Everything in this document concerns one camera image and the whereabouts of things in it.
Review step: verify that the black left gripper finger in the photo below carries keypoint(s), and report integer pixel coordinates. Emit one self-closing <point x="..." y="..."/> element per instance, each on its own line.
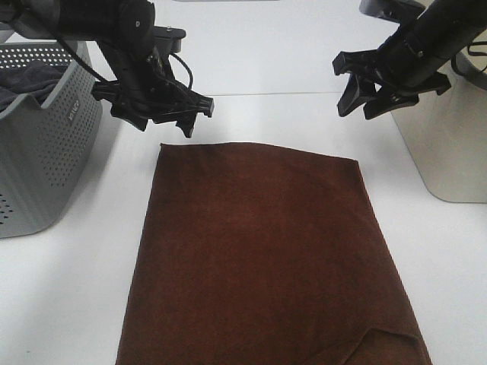
<point x="184" y="120"/>
<point x="129" y="116"/>

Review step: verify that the brown towel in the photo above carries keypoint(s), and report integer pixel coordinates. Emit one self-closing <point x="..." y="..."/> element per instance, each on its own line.
<point x="256" y="254"/>

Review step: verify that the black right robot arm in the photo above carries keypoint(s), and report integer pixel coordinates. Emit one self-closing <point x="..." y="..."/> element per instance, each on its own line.
<point x="464" y="19"/>

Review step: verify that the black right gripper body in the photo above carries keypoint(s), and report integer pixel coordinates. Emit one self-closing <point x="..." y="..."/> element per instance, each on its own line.
<point x="405" y="64"/>

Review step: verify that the grey perforated laundry basket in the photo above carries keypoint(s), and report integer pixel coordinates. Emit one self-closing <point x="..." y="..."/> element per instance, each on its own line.
<point x="44" y="146"/>

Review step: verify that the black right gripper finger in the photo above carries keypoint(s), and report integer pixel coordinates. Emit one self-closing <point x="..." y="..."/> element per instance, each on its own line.
<point x="358" y="91"/>
<point x="388" y="103"/>

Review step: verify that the beige bin with grey rim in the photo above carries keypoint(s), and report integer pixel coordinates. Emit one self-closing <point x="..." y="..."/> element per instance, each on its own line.
<point x="446" y="135"/>

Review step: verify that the grey towel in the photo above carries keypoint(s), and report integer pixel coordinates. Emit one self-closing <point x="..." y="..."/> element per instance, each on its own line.
<point x="37" y="79"/>

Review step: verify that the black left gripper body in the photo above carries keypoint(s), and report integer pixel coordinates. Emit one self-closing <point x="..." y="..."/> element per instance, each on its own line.
<point x="145" y="86"/>

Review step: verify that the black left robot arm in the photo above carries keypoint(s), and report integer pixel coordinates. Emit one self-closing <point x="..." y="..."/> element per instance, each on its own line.
<point x="66" y="21"/>

